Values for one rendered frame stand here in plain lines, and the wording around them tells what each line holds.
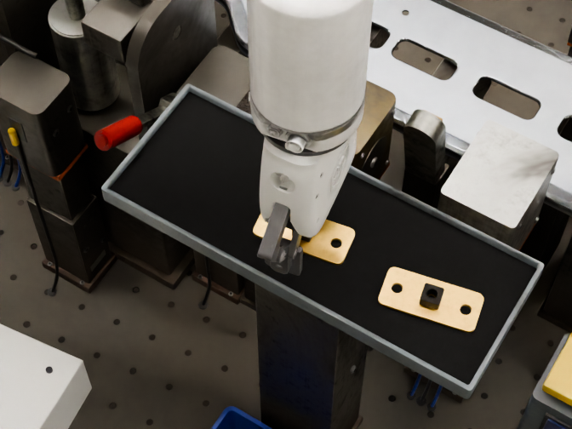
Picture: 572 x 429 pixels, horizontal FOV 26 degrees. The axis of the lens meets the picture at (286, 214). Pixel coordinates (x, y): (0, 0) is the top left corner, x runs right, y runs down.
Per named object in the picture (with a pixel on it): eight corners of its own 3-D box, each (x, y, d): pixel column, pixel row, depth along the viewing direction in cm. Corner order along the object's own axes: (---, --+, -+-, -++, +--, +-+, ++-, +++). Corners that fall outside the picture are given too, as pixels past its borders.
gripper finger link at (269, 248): (270, 243, 93) (271, 275, 98) (308, 160, 96) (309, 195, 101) (255, 237, 93) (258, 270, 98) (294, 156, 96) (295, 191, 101)
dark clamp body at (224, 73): (277, 254, 160) (274, 71, 127) (226, 325, 155) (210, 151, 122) (229, 229, 162) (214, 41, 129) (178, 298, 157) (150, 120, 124)
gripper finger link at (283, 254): (288, 261, 97) (288, 300, 103) (304, 229, 98) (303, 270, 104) (251, 248, 98) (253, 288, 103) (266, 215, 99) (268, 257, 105)
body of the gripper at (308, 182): (328, 173, 88) (324, 251, 98) (379, 68, 93) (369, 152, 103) (232, 140, 90) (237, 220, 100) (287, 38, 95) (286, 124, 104)
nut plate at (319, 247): (357, 231, 108) (357, 225, 107) (340, 266, 106) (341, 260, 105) (267, 200, 110) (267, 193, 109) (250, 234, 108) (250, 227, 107)
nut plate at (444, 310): (484, 296, 105) (487, 289, 104) (472, 334, 103) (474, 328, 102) (390, 266, 106) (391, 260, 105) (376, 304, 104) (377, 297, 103)
